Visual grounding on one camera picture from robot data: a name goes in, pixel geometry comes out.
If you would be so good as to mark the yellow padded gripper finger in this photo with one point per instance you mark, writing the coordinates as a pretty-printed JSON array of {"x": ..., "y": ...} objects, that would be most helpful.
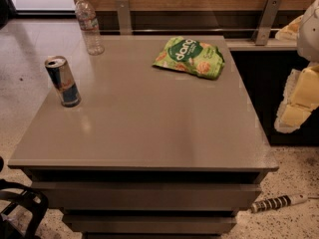
[
  {"x": 300, "y": 99},
  {"x": 290, "y": 31}
]

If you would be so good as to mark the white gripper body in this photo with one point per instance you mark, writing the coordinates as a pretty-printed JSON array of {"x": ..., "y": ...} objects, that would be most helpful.
[{"x": 309, "y": 34}]

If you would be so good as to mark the Red Bull can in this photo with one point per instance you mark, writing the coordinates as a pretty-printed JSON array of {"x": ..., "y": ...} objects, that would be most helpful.
[{"x": 63, "y": 81}]

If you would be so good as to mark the white power strip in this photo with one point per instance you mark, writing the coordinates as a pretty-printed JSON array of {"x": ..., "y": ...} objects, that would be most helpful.
[{"x": 278, "y": 202}]

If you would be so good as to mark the green snack chip bag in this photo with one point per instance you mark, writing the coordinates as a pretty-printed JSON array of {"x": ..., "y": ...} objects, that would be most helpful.
[{"x": 190, "y": 56}]

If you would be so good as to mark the grey drawer cabinet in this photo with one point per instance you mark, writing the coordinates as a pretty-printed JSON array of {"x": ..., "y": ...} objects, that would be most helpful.
[{"x": 147, "y": 152}]

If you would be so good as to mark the clear plastic water bottle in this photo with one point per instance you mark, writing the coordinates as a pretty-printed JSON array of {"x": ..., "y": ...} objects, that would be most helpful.
[{"x": 89, "y": 25}]

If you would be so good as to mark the black chair base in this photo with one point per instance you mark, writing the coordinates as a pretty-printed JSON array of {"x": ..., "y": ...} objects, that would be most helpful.
[{"x": 25, "y": 208}]

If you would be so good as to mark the right metal wall bracket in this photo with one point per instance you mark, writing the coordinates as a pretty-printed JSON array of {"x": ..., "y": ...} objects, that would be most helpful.
[{"x": 263, "y": 30}]

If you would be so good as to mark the metal wall bracket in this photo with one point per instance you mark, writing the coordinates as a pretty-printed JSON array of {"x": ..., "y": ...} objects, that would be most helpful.
[
  {"x": 124, "y": 17},
  {"x": 263, "y": 30}
]

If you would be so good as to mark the left metal wall bracket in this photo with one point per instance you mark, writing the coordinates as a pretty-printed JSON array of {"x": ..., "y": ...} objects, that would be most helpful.
[{"x": 124, "y": 17}]

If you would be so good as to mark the horizontal metal rail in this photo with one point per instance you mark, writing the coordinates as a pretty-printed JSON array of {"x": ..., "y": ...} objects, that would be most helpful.
[{"x": 181, "y": 31}]

